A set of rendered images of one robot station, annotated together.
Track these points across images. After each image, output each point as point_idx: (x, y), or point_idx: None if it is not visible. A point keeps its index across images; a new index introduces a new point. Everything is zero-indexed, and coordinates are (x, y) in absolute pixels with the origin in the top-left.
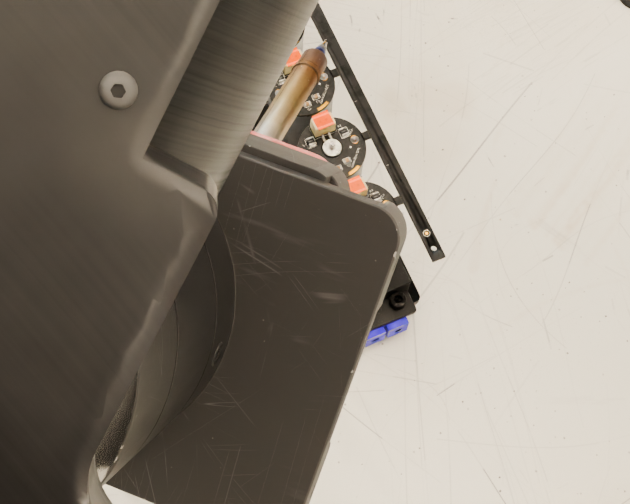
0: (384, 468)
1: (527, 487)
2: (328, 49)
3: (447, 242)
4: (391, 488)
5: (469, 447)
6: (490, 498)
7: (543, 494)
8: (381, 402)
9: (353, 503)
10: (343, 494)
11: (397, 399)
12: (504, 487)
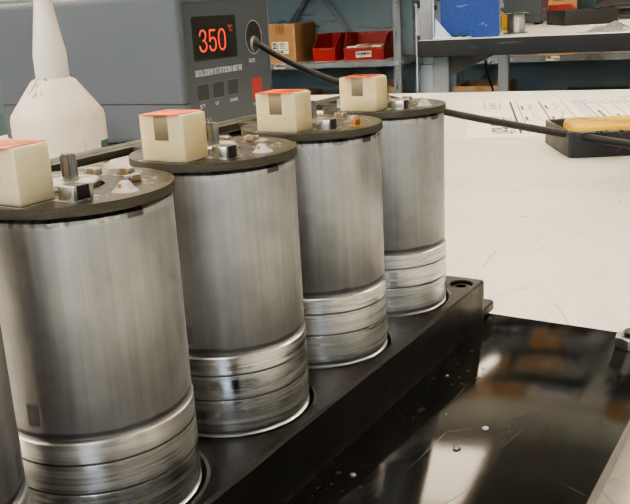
0: (580, 293)
1: (462, 251)
2: (92, 155)
3: None
4: (590, 285)
5: (476, 274)
6: (502, 257)
7: (456, 246)
8: (520, 315)
9: None
10: None
11: (499, 310)
12: (481, 256)
